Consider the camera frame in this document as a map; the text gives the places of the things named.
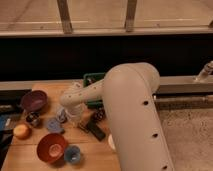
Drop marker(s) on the small blue cup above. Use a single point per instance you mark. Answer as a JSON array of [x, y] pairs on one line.
[[72, 154]]

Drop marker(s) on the wooden table board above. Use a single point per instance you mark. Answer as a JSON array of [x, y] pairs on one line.
[[22, 154]]

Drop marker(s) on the purple bowl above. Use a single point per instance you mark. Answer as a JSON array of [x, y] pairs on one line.
[[34, 100]]

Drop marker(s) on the black remote control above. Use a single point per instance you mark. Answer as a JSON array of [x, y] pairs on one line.
[[95, 130]]

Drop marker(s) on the orange apple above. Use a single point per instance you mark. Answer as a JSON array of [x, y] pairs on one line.
[[21, 131]]

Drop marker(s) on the dark purple grapes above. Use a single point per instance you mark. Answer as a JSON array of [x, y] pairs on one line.
[[98, 115]]

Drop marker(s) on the grey blue cloth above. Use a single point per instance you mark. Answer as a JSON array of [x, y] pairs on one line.
[[61, 115]]

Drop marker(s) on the green plastic bin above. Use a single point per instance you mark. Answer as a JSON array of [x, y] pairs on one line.
[[88, 79]]

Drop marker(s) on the small dark metal cup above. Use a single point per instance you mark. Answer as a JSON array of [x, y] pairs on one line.
[[33, 119]]

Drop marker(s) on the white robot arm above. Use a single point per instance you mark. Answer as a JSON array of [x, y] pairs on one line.
[[127, 94]]

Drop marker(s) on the red orange bowl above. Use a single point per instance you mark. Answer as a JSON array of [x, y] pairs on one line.
[[51, 148]]

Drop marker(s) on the white cup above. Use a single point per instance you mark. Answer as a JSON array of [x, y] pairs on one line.
[[111, 142]]

